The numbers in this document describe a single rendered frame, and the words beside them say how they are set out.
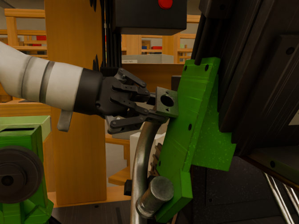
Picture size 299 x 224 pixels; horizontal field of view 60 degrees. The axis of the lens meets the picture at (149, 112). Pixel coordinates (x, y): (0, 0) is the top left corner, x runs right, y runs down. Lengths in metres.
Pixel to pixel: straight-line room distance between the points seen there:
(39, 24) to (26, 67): 10.33
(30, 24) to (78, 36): 10.12
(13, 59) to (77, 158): 0.39
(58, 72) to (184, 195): 0.26
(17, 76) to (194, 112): 0.26
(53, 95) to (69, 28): 0.33
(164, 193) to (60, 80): 0.23
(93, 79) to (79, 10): 0.34
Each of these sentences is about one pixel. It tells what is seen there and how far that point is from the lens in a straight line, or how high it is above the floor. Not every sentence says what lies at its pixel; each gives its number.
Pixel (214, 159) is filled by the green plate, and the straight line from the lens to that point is 0.41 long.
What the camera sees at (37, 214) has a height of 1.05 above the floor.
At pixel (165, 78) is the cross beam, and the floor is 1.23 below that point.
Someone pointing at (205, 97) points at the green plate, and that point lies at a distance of 0.37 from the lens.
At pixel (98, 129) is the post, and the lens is 0.73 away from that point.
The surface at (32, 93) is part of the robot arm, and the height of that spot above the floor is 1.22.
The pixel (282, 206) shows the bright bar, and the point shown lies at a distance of 0.45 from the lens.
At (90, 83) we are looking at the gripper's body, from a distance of 0.41.
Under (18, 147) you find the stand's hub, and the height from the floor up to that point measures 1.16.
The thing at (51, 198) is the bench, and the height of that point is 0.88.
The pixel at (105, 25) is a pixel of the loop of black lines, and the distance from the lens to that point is 0.73.
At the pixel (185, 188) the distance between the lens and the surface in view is 0.38.
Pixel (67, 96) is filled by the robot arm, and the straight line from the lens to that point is 0.41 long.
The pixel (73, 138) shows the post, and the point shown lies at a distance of 0.74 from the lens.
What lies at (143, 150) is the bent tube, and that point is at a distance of 0.52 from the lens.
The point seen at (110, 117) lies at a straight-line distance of 0.42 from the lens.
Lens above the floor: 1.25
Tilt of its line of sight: 9 degrees down
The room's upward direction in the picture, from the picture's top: straight up
